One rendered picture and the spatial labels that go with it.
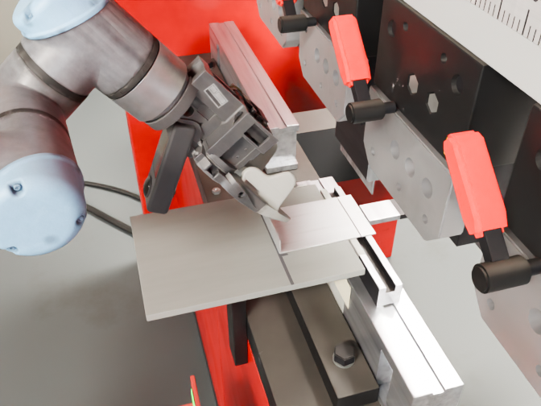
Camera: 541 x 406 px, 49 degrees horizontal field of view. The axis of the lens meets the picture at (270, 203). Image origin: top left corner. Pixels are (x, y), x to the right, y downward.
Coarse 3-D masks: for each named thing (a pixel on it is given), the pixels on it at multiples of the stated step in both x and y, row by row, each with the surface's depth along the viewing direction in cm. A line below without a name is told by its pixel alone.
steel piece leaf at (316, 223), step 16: (288, 208) 80; (304, 208) 80; (320, 208) 80; (336, 208) 80; (272, 224) 74; (288, 224) 78; (304, 224) 78; (320, 224) 78; (336, 224) 78; (352, 224) 78; (288, 240) 75; (304, 240) 75; (320, 240) 75; (336, 240) 75
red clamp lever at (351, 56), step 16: (336, 16) 51; (352, 16) 51; (336, 32) 50; (352, 32) 50; (336, 48) 51; (352, 48) 50; (352, 64) 50; (368, 64) 50; (352, 80) 50; (368, 80) 50; (368, 96) 50; (352, 112) 49; (368, 112) 49; (384, 112) 49
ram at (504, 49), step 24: (408, 0) 46; (432, 0) 42; (456, 0) 40; (456, 24) 40; (480, 24) 38; (504, 24) 35; (480, 48) 38; (504, 48) 36; (528, 48) 34; (504, 72) 36; (528, 72) 34
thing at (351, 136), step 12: (336, 132) 75; (348, 132) 71; (360, 132) 67; (348, 144) 72; (360, 144) 68; (348, 156) 75; (360, 156) 69; (360, 168) 69; (372, 180) 68; (372, 192) 70
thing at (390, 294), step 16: (336, 192) 84; (368, 240) 75; (368, 256) 74; (384, 256) 73; (368, 272) 71; (384, 272) 72; (368, 288) 72; (384, 288) 69; (400, 288) 70; (384, 304) 71
